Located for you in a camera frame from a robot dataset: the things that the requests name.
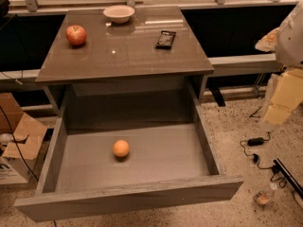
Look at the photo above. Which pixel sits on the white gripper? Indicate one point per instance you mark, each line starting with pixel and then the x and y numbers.
pixel 291 43

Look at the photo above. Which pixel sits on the orange fruit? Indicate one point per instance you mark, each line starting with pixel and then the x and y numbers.
pixel 121 148

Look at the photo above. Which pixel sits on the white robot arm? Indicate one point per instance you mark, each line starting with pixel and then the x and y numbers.
pixel 289 41

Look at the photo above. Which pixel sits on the open grey drawer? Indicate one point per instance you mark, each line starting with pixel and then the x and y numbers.
pixel 171 160

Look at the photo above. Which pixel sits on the grey cabinet with counter top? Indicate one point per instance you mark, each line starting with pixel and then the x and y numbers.
pixel 121 51

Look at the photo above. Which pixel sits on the black power adapter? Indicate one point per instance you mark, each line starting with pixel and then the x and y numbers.
pixel 255 142

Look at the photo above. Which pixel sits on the black snack packet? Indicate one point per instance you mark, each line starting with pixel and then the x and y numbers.
pixel 165 40

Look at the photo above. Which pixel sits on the small floor wrapper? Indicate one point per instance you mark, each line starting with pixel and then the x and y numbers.
pixel 262 198

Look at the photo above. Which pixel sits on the white bowl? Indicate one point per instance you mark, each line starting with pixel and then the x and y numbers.
pixel 119 14

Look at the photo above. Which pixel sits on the red apple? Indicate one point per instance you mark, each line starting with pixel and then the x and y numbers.
pixel 75 35

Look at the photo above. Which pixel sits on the cardboard box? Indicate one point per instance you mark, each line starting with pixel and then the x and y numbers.
pixel 21 140

